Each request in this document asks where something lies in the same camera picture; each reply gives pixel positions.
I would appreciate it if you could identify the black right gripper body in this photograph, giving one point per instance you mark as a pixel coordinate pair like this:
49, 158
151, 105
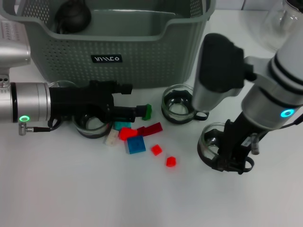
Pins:
239, 137

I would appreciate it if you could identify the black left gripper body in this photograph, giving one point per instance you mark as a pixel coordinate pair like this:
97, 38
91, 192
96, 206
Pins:
75, 99

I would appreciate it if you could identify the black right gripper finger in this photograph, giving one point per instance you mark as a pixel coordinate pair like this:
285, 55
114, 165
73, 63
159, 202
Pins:
222, 163
240, 164

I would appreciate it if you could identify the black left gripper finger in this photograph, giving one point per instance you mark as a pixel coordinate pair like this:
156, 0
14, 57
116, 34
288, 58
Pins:
125, 113
126, 89

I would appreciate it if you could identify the glass teacup black base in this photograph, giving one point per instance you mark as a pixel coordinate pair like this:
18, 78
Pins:
91, 127
61, 83
177, 108
210, 139

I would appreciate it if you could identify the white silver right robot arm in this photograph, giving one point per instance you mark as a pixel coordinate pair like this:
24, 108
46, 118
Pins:
279, 82

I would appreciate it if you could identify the red sloped toy block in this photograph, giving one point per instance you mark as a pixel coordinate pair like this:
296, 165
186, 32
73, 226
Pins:
126, 133

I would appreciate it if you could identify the green sloped toy block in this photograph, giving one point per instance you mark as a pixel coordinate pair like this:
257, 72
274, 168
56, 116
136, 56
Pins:
147, 112

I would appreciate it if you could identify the grey-green perforated storage bin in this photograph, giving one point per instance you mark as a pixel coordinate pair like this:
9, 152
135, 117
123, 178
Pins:
142, 59

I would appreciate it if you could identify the small red toy block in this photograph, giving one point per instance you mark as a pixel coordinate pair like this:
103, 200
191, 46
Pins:
171, 162
156, 150

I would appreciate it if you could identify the teal toy brick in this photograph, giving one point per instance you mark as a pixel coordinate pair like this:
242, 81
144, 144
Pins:
122, 125

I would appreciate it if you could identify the white long toy brick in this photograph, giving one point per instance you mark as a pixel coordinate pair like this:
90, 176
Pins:
111, 139

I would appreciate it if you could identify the dark red flat brick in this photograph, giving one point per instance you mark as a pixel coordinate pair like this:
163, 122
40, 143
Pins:
152, 128

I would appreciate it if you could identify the blue square toy brick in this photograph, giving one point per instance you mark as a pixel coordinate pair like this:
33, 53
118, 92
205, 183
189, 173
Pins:
136, 144

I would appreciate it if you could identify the black round teapot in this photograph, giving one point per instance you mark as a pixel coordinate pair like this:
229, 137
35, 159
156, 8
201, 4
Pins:
75, 19

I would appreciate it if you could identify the clear glass carafe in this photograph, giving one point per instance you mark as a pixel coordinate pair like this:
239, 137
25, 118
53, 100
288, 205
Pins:
272, 30

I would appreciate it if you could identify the black carafe lid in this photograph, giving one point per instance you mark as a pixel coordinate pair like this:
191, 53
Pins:
296, 4

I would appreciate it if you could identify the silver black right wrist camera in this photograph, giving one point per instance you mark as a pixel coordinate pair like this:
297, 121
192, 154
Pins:
220, 68

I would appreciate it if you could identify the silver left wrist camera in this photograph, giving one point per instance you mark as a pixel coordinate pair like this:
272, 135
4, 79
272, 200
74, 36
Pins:
11, 47

